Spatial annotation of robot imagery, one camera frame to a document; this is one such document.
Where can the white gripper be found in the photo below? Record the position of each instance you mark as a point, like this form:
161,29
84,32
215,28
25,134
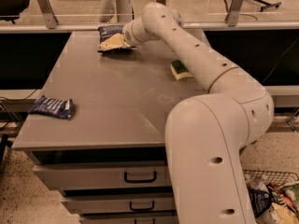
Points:
128,34

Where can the blue kettle chip bag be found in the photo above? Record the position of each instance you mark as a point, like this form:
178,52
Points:
109,30

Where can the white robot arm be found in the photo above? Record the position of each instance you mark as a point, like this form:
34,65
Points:
203,134

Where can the blue rxbar blueberry wrapper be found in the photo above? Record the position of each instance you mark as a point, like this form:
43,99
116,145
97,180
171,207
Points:
51,107

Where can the blue snack bag in basket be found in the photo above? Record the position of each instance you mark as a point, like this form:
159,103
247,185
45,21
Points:
259,197

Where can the red snack bag in basket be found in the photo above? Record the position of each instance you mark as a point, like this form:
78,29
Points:
278,196

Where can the yellow snack bag in basket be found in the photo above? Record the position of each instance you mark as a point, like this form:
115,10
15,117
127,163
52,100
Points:
277,214

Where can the person's legs in grey trousers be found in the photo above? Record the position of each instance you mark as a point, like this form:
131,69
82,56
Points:
121,9

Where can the green and yellow sponge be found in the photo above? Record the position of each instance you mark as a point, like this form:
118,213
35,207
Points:
179,71

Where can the black office chair left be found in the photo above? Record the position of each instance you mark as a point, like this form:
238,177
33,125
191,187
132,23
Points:
10,10

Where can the grey drawer cabinet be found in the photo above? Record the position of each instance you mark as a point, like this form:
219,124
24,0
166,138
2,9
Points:
122,102

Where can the left metal bracket post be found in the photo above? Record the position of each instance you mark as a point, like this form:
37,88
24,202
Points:
48,15

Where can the right metal bracket post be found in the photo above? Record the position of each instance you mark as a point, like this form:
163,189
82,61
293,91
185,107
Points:
234,12

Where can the top drawer with black handle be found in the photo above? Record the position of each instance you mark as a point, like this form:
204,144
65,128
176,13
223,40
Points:
103,175

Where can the drawer with black handle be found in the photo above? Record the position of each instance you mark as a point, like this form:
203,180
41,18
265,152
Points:
120,203
103,175
165,217

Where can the middle drawer with black handle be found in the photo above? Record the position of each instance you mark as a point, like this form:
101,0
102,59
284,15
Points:
120,203

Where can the bottom drawer with black handle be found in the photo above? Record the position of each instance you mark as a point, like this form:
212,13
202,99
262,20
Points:
165,217

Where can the wire basket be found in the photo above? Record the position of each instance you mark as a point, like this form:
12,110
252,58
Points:
288,182

